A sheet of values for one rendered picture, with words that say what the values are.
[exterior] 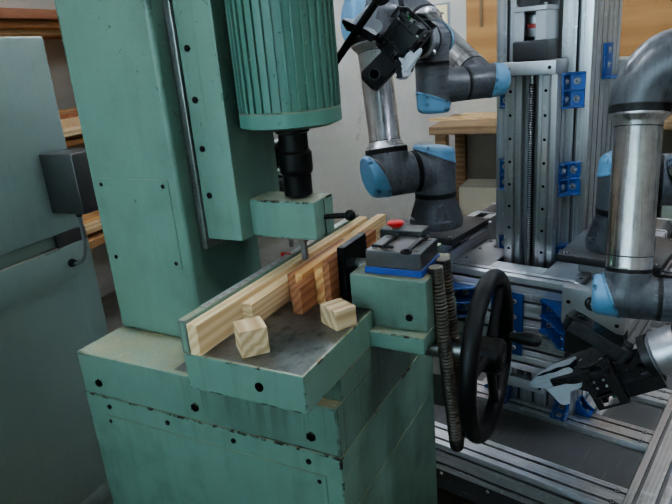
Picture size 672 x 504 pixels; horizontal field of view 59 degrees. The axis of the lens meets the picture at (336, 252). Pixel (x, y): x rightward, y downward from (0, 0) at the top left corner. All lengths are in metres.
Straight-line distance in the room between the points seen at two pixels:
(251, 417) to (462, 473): 0.92
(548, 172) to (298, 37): 0.87
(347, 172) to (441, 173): 3.01
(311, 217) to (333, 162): 3.64
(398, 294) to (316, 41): 0.42
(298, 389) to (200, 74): 0.55
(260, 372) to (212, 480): 0.37
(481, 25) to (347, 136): 1.22
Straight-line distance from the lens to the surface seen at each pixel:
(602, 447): 1.90
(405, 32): 1.18
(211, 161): 1.08
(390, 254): 0.96
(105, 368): 1.23
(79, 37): 1.20
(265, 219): 1.09
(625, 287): 1.13
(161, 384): 1.14
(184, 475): 1.23
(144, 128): 1.12
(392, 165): 1.60
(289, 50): 0.97
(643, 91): 1.11
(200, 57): 1.07
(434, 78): 1.35
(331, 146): 4.65
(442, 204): 1.68
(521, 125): 1.65
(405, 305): 0.97
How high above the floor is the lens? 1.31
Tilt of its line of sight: 18 degrees down
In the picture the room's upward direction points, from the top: 5 degrees counter-clockwise
